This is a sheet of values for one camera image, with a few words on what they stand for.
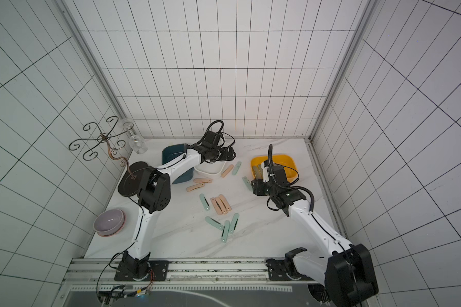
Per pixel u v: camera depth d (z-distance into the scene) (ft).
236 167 3.43
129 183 3.18
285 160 3.22
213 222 2.80
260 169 3.41
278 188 2.03
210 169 3.22
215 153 2.75
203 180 3.27
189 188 3.16
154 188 1.97
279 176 2.03
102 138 2.55
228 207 2.95
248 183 3.29
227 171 3.40
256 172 3.37
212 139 2.61
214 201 3.02
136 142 2.90
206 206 2.95
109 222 2.70
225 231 2.72
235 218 2.86
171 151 3.52
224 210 2.89
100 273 2.44
